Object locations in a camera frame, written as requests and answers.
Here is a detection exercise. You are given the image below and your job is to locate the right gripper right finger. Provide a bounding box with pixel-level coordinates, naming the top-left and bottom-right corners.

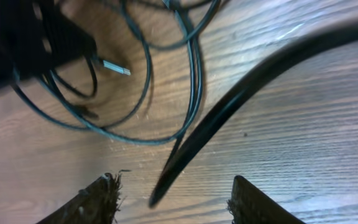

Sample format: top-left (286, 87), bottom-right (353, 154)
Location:
top-left (227, 175), bottom-right (305, 224)

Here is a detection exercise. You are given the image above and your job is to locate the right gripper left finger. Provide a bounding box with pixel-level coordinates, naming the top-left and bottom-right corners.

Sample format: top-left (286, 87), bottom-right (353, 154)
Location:
top-left (37, 173), bottom-right (122, 224)

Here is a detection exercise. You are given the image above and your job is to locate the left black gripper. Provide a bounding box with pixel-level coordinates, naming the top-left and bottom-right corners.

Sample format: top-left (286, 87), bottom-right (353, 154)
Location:
top-left (0, 0), bottom-right (97, 89)

